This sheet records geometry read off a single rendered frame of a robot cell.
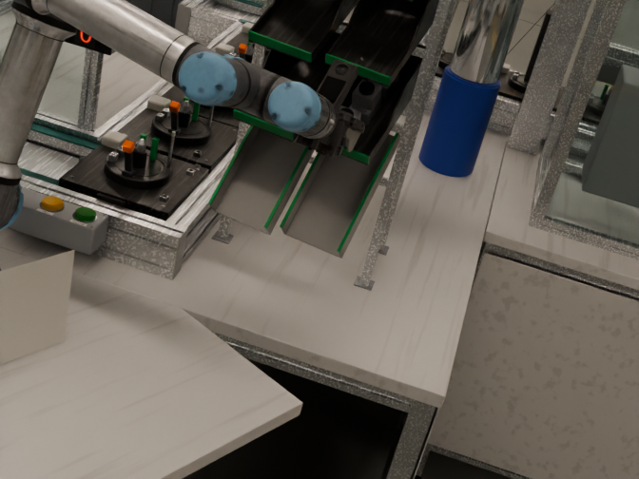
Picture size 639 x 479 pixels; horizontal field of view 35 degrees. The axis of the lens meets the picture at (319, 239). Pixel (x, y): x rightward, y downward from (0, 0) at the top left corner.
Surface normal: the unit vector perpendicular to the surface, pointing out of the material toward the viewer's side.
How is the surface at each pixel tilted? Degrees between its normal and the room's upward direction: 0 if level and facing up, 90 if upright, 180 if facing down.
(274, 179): 45
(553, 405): 90
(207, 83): 70
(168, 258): 90
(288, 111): 65
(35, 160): 0
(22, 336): 90
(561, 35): 90
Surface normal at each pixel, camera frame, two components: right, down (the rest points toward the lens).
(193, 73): -0.29, 0.07
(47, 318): 0.72, 0.47
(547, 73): -0.25, 0.43
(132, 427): 0.22, -0.85
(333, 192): -0.14, -0.33
